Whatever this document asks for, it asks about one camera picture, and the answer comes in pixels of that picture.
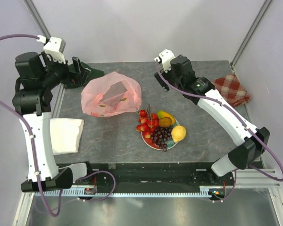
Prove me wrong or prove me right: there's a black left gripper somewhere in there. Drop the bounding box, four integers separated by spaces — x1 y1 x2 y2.
40 51 90 89

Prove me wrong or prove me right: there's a yellow fake mango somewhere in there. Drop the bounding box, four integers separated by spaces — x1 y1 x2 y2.
157 111 175 125

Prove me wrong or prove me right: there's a brown fake kiwi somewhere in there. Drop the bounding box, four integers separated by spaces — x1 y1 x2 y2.
158 117 172 128

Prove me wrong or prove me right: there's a pink plastic bag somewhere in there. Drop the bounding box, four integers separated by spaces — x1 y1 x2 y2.
81 72 142 117

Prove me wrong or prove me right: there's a red fake cherry bunch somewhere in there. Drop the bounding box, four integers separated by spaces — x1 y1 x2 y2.
135 104 158 139

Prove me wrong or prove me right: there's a yellow fake lemon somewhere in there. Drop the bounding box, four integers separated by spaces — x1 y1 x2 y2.
171 125 186 143

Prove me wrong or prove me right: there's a dark red fake grape bunch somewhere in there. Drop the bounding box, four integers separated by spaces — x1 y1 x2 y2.
150 127 174 152

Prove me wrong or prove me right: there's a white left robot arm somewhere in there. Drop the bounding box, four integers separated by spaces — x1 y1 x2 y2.
12 52 94 193

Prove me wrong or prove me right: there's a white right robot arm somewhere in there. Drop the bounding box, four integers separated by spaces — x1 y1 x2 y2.
154 51 270 186

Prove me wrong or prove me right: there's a dark green baseball cap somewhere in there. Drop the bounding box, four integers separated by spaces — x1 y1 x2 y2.
68 62 104 87

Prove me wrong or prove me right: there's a white folded towel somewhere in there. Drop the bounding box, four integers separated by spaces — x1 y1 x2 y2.
50 118 84 155

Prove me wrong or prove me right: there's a red and teal floral plate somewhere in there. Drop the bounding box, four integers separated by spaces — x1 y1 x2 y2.
141 119 180 152

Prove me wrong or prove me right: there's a red plaid folded cloth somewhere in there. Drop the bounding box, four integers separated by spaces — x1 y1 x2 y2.
212 74 251 107

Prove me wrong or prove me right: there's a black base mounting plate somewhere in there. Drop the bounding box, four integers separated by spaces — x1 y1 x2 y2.
67 162 235 189

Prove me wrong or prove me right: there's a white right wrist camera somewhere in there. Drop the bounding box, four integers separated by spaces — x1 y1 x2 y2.
154 49 175 73

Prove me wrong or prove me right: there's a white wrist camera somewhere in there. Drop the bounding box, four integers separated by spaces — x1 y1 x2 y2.
154 49 175 73
37 35 66 64

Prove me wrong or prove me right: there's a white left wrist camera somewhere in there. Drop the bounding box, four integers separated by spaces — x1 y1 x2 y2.
37 35 66 64

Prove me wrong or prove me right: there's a left aluminium corner post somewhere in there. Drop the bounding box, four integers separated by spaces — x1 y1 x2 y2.
23 0 52 39

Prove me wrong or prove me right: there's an aluminium corner post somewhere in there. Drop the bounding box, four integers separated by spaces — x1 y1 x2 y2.
23 0 52 39
230 0 274 72

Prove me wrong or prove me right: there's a right aluminium corner post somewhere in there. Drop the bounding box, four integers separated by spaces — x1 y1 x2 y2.
230 0 274 72

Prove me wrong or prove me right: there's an aluminium frame rail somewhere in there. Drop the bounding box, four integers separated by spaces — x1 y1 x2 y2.
23 168 281 189

